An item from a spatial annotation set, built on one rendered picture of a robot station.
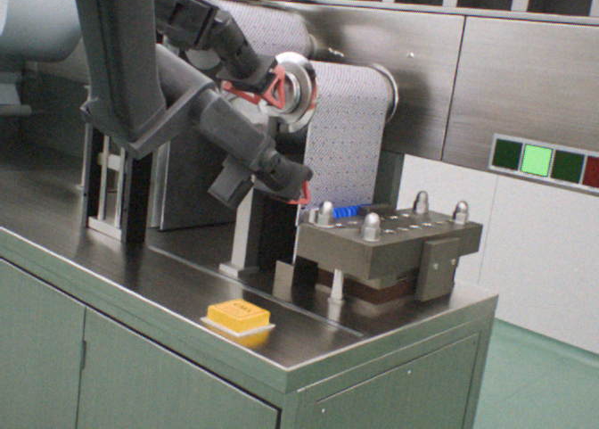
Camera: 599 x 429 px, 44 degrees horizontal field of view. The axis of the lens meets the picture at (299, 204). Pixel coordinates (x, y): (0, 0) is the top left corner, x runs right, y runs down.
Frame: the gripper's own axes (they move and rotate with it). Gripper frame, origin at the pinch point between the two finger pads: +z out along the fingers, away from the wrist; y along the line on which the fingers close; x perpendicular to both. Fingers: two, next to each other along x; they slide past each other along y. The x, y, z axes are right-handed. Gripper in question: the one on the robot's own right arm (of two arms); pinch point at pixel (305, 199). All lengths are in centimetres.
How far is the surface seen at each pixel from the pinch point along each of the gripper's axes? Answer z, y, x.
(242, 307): -14.0, 9.7, -24.0
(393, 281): 9.5, 18.9, -7.3
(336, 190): 7.1, 0.3, 5.6
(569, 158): 19.2, 36.1, 27.3
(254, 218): -1.6, -7.8, -6.9
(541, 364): 259, -33, 29
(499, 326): 279, -67, 43
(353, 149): 6.2, 0.3, 14.4
